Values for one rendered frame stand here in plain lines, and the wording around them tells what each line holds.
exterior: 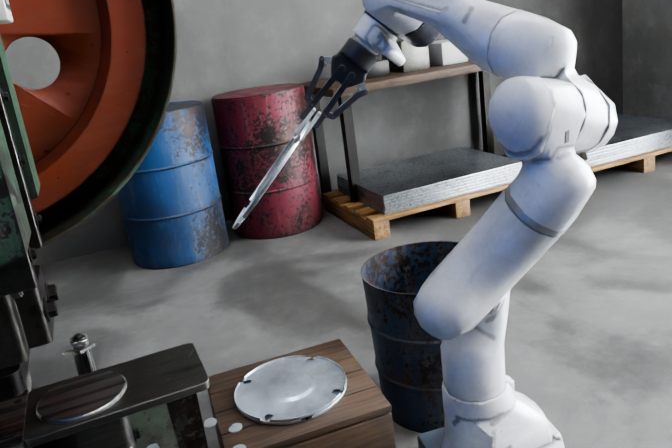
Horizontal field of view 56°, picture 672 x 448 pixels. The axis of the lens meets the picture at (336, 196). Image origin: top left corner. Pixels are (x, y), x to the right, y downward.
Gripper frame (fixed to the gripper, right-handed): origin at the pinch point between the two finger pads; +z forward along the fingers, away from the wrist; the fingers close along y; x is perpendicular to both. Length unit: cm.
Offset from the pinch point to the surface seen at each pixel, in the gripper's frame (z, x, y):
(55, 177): 31, 25, 32
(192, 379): 31, 55, -6
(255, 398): 65, -4, -31
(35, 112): 24, 22, 42
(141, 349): 139, -106, -6
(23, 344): 34, 64, 15
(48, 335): 33, 61, 14
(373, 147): 39, -328, -66
